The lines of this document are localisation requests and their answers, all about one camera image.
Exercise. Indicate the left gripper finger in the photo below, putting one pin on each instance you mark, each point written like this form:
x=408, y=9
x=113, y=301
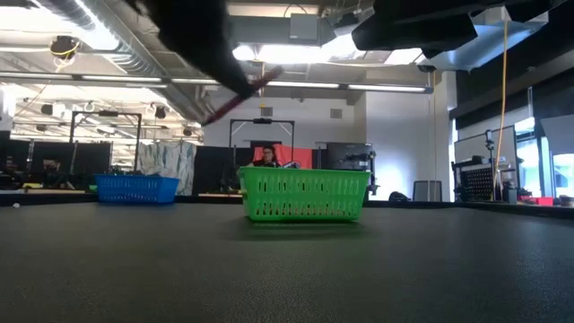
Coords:
x=228, y=72

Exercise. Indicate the silver ceiling hood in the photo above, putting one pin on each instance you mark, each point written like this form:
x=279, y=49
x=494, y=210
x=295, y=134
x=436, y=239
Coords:
x=493, y=45

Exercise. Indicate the grey ceiling box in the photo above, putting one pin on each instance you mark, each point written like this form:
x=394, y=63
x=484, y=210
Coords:
x=305, y=27

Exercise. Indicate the person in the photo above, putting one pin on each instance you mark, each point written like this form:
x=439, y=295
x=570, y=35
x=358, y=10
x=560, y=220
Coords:
x=269, y=154
x=53, y=169

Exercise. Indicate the long ceiling light bar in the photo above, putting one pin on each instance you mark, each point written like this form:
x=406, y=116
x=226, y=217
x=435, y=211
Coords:
x=112, y=79

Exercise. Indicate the patterned hanging cloth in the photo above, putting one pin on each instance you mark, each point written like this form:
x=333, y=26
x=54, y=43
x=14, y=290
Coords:
x=166, y=168

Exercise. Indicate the black machine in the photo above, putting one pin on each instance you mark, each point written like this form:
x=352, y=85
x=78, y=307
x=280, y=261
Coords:
x=350, y=157

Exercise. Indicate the green plastic basket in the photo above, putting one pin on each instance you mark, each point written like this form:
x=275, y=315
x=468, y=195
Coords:
x=309, y=193

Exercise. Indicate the blue plastic bin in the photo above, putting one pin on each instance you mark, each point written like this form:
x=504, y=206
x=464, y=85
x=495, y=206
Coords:
x=134, y=190

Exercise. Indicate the grey trash bin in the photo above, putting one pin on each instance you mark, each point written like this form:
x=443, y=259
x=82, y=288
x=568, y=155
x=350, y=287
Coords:
x=427, y=190

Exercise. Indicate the black equipment rack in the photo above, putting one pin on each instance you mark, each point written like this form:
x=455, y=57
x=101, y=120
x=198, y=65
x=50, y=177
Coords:
x=482, y=179

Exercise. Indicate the black dome object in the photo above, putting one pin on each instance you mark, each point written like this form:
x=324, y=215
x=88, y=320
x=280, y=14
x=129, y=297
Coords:
x=398, y=196

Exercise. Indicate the red box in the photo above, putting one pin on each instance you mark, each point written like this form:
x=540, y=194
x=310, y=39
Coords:
x=538, y=201

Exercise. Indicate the black table mat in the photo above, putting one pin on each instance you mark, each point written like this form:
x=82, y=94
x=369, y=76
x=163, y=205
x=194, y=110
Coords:
x=287, y=278

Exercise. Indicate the black stand frame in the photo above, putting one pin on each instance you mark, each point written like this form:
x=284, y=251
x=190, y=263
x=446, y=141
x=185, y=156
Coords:
x=107, y=114
x=262, y=121

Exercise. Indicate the ceiling dome camera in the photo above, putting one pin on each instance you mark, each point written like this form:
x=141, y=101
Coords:
x=64, y=47

